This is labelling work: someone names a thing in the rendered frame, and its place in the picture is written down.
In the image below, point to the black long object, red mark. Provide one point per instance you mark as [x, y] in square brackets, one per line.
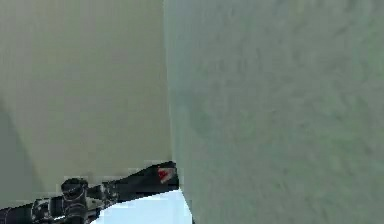
[143, 183]

